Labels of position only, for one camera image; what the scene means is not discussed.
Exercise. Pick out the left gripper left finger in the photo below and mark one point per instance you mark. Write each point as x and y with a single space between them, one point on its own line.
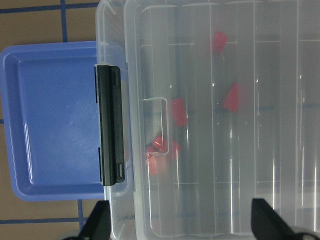
98 224

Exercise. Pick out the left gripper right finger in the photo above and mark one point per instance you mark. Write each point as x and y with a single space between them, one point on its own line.
266 224

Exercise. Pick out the clear plastic box lid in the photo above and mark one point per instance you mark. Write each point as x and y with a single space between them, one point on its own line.
225 120

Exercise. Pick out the red block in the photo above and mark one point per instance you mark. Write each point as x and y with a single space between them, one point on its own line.
151 160
162 146
219 42
179 112
231 99

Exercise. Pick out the clear plastic storage box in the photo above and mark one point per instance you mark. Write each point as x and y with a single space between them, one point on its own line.
117 125

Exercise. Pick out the blue plastic tray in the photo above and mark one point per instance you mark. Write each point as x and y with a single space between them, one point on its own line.
50 116

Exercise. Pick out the black box handle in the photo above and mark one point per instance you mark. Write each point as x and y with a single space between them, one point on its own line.
108 90

